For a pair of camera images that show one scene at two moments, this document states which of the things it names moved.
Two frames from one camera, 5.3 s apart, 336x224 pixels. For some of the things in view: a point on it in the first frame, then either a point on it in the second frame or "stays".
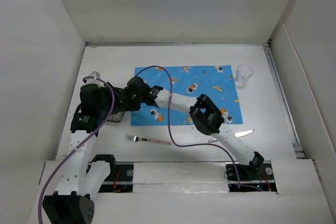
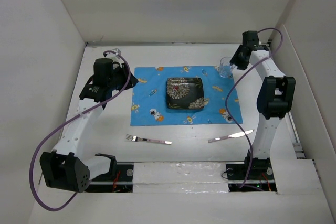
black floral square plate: [116, 116] → [185, 93]
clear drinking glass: [243, 72] → [225, 69]
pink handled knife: [237, 135] stays
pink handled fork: [136, 139] stays
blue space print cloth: [217, 83] stays
